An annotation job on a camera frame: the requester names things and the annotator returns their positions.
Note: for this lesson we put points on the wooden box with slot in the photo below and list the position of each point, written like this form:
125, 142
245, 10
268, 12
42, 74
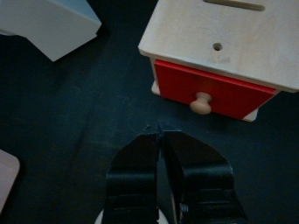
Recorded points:
234, 40

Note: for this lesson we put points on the red drawer with wooden knob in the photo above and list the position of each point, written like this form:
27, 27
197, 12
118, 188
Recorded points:
218, 90

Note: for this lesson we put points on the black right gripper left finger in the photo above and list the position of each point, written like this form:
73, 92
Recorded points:
133, 178

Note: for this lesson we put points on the white block box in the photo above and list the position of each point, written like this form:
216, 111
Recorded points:
51, 26

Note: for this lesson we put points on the pale pink wooden board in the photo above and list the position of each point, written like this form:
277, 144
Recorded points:
7, 175

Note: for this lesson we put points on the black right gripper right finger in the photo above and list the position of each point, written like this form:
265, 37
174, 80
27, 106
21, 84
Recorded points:
202, 175

